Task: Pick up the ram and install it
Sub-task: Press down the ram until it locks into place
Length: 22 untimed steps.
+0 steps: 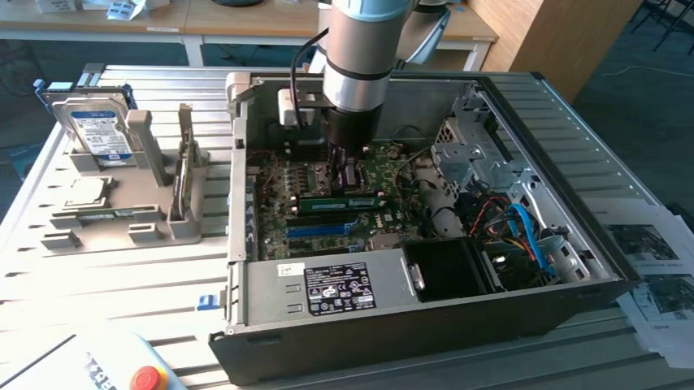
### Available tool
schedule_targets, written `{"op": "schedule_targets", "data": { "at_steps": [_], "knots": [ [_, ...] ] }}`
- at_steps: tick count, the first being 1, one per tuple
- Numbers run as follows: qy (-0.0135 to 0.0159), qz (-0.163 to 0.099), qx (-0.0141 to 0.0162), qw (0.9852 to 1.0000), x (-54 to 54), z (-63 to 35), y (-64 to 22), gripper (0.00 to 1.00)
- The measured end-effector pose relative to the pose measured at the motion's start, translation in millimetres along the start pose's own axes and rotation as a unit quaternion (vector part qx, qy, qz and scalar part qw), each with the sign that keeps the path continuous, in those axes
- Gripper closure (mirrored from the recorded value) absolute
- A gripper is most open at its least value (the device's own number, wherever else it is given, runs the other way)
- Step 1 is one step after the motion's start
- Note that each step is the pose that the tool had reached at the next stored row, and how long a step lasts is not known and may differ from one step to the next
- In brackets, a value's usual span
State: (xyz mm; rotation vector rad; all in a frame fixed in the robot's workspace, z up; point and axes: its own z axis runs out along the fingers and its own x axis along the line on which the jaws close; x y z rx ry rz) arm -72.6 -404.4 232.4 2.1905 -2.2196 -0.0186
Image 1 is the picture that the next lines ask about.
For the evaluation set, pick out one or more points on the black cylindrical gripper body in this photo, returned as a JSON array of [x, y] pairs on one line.
[[353, 126]]

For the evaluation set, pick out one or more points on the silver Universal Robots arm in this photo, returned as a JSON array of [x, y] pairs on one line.
[[361, 48]]

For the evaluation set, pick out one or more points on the green RAM stick with label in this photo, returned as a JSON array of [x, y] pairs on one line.
[[339, 204]]

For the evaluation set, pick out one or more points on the CPU socket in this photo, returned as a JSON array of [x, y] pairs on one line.
[[358, 178]]

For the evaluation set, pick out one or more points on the green motherboard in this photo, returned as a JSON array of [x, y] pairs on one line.
[[390, 178]]

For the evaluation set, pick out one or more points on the black expansion slot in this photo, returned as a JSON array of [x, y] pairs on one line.
[[314, 221]]

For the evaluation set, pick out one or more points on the blue expansion slot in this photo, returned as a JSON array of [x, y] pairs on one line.
[[319, 230]]

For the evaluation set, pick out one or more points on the metal disk bay cage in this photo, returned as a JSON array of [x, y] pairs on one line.
[[466, 154]]

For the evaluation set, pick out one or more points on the black fan shroud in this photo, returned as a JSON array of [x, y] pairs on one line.
[[442, 268]]

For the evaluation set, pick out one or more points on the grey power supply with label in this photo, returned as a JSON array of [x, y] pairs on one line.
[[282, 292]]

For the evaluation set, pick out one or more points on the small blue table clip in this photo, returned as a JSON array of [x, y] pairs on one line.
[[207, 302]]

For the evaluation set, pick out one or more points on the wooden cabinet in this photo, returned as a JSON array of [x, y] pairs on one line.
[[553, 36]]

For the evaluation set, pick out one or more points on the hard disk with blue label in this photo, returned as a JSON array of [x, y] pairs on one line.
[[95, 126]]

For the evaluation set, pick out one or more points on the grey parts rack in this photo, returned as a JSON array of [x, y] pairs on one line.
[[109, 239]]

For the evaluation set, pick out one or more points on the silver CPU chip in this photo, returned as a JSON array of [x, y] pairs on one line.
[[87, 191]]

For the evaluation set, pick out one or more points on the black open PC case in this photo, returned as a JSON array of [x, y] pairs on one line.
[[380, 353]]

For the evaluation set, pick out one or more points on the blue and white packet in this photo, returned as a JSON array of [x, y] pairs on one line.
[[123, 9]]

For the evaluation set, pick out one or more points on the printed paper sheets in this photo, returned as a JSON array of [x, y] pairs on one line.
[[656, 260]]

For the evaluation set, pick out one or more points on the red emergency stop button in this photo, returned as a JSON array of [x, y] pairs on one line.
[[149, 378]]

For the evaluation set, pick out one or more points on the black chair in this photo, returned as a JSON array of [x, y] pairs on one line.
[[669, 20]]

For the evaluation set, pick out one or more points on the grey teach pendant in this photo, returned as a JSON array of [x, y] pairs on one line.
[[65, 357]]

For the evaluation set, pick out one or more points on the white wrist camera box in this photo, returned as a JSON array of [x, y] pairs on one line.
[[287, 107]]

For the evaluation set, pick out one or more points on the graphics card with metal bracket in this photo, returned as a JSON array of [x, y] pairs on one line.
[[182, 178]]

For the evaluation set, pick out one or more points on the wooden desk with white frame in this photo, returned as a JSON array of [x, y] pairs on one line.
[[217, 22]]

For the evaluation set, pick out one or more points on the blue disk bracket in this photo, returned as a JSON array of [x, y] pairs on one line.
[[54, 87]]

